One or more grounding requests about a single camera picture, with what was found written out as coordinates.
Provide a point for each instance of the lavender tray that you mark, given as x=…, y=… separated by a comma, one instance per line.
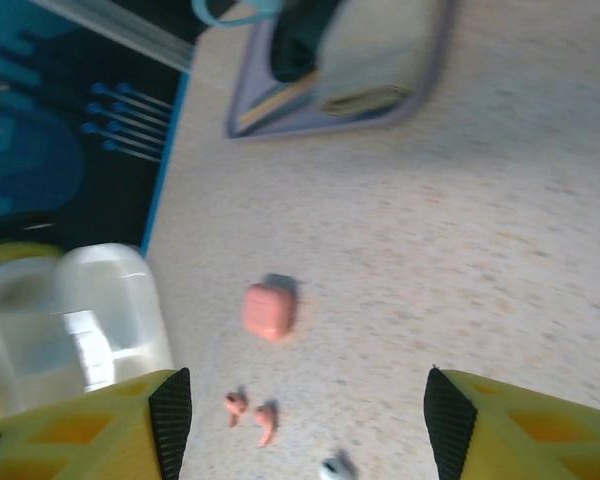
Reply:
x=250, y=100

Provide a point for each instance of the wooden chopstick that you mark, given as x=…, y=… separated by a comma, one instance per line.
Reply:
x=280, y=96
x=283, y=102

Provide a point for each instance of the white earbud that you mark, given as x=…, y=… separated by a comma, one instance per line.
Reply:
x=330, y=470

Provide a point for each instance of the light blue mug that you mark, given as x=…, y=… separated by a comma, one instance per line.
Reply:
x=202, y=15

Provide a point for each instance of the pink earbud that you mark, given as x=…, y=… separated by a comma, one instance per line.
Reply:
x=266, y=422
x=235, y=405

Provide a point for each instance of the aluminium frame post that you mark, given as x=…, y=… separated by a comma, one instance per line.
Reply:
x=130, y=35

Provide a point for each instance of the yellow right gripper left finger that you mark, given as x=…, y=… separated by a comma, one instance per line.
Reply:
x=80, y=440

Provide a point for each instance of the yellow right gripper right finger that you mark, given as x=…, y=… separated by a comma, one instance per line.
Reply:
x=530, y=440

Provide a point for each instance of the grey folded cloth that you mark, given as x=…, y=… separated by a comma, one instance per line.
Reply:
x=380, y=50

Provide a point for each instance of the pink earbud charging case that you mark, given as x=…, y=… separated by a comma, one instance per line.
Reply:
x=267, y=312

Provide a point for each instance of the black round plate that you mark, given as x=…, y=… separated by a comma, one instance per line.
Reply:
x=295, y=45

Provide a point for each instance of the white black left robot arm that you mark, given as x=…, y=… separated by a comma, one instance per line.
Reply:
x=105, y=310

